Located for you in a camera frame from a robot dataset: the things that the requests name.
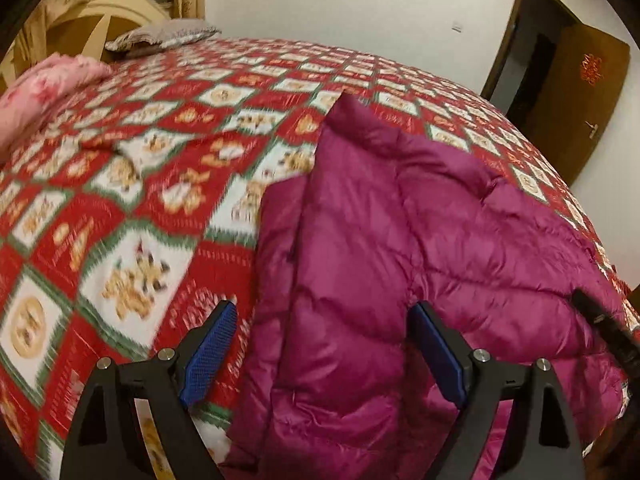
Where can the red patterned bear bedspread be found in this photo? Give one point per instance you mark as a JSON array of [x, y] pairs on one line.
[[135, 207]]

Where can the pink floral quilt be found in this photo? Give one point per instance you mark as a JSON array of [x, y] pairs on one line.
[[33, 95]]

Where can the metal door handle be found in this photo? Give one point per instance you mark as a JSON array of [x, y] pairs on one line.
[[593, 130]]

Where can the striped grey pillow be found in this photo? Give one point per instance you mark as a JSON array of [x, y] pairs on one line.
[[160, 37]]

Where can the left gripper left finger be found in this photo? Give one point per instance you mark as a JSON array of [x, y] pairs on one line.
[[105, 440]]

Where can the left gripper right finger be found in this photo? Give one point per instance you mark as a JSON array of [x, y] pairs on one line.
[[541, 440]]

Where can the dark brown door frame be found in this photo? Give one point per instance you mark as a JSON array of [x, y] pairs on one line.
[[525, 56]]

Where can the white wall switch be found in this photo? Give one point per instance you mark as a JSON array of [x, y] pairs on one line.
[[456, 27]]

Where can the red double happiness sticker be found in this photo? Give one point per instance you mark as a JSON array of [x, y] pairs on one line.
[[590, 69]]

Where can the cream wooden headboard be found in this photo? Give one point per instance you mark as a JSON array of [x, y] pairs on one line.
[[83, 29]]

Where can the magenta puffer down jacket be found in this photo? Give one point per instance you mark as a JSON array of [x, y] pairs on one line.
[[331, 387]]

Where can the brown wooden door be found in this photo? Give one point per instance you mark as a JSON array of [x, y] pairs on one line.
[[557, 123]]

